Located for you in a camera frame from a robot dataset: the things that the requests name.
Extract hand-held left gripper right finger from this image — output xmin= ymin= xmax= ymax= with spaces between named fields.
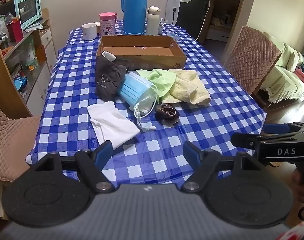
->
xmin=181 ymin=141 xmax=266 ymax=193

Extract pink cartoon cup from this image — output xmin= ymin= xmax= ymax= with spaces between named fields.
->
xmin=99 ymin=12 xmax=117 ymax=37

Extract white cloth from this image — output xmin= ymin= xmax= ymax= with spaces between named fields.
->
xmin=87 ymin=102 xmax=141 ymax=148

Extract light green cloth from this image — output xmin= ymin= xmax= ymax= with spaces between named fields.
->
xmin=135 ymin=69 xmax=177 ymax=98

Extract wooden chair with quilted cushion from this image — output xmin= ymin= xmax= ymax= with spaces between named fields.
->
xmin=0 ymin=43 xmax=42 ymax=183

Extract blue snack packet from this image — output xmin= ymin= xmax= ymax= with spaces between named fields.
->
xmin=14 ymin=76 xmax=27 ymax=90

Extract dark brown beanie hat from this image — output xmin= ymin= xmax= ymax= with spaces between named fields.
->
xmin=95 ymin=51 xmax=131 ymax=102

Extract papers under oven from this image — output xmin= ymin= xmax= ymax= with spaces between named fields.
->
xmin=24 ymin=22 xmax=44 ymax=32

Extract person's red patterned clothing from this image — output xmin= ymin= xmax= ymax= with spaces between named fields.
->
xmin=280 ymin=224 xmax=304 ymax=240

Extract blue checked tablecloth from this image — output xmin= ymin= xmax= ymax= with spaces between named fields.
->
xmin=26 ymin=19 xmax=268 ymax=183

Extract brown hair scrunchie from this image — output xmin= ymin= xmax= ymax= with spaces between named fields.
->
xmin=155 ymin=103 xmax=180 ymax=125

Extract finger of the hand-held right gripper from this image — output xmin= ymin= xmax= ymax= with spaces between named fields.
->
xmin=231 ymin=132 xmax=262 ymax=153
xmin=263 ymin=123 xmax=296 ymax=134

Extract pale yellow towel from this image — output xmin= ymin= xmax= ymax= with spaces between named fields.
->
xmin=162 ymin=69 xmax=211 ymax=105

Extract white cable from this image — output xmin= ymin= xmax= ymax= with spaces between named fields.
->
xmin=198 ymin=0 xmax=210 ymax=40

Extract wooden sideboard cabinet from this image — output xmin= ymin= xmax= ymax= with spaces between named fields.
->
xmin=0 ymin=7 xmax=58 ymax=113

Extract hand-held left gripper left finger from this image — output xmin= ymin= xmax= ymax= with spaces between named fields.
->
xmin=29 ymin=140 xmax=116 ymax=193

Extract blue thermos flask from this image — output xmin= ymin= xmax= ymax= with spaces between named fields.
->
xmin=121 ymin=0 xmax=149 ymax=35

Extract person's right hand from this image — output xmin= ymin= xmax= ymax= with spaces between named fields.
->
xmin=291 ymin=167 xmax=304 ymax=202

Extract chair with tan quilted cover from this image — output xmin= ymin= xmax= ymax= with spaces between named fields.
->
xmin=223 ymin=26 xmax=283 ymax=95

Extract teal toaster oven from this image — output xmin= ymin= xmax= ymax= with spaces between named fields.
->
xmin=14 ymin=0 xmax=43 ymax=30

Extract sofa with green cover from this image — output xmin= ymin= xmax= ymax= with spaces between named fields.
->
xmin=261 ymin=32 xmax=304 ymax=104

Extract brown cardboard box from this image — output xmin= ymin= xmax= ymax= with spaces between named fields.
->
xmin=95 ymin=35 xmax=187 ymax=71

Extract white mug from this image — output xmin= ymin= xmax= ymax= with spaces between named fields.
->
xmin=82 ymin=23 xmax=97 ymax=41

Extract white insulated bottle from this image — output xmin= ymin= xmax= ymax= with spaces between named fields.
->
xmin=145 ymin=6 xmax=162 ymax=35

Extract red box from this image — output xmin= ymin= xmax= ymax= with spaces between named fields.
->
xmin=7 ymin=19 xmax=24 ymax=42

